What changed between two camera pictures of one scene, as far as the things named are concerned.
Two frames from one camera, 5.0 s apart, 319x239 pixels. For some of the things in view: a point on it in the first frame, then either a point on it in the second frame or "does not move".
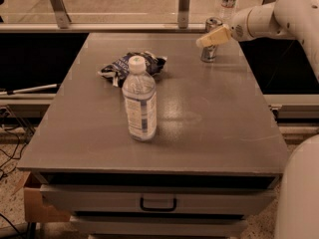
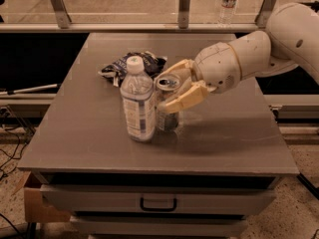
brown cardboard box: (34, 211) does not move
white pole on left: (28, 89) does not move
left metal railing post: (58, 5) does not move
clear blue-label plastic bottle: (140, 96) does not move
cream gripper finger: (219, 35) to (193, 93)
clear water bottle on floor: (228, 2) does not move
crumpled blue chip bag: (121, 68) does not move
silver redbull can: (208, 53) to (164, 86)
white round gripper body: (239, 27) to (215, 68)
